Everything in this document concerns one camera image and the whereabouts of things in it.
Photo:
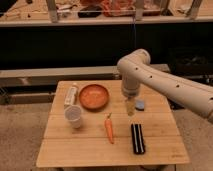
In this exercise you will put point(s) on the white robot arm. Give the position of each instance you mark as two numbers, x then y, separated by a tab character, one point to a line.
135	70

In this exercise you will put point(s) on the white labelled bottle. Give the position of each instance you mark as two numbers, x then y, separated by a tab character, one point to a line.
70	97

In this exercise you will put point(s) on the blue sponge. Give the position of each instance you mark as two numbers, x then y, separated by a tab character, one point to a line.
139	105

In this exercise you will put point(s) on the beige gripper tool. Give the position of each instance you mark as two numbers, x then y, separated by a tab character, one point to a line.
130	106

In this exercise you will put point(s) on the black striped case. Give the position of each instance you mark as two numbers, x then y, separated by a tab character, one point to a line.
137	139

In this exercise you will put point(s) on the wooden folding table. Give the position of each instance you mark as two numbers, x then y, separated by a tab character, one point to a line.
64	146

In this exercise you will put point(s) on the clear plastic cup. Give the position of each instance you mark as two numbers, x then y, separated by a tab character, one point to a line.
73	115

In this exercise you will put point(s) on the orange plate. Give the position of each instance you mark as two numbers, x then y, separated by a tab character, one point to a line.
93	97

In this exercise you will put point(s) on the orange carrot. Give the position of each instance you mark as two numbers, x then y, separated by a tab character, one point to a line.
109	128

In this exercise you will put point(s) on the long wooden bench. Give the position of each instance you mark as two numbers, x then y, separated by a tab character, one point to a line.
51	76

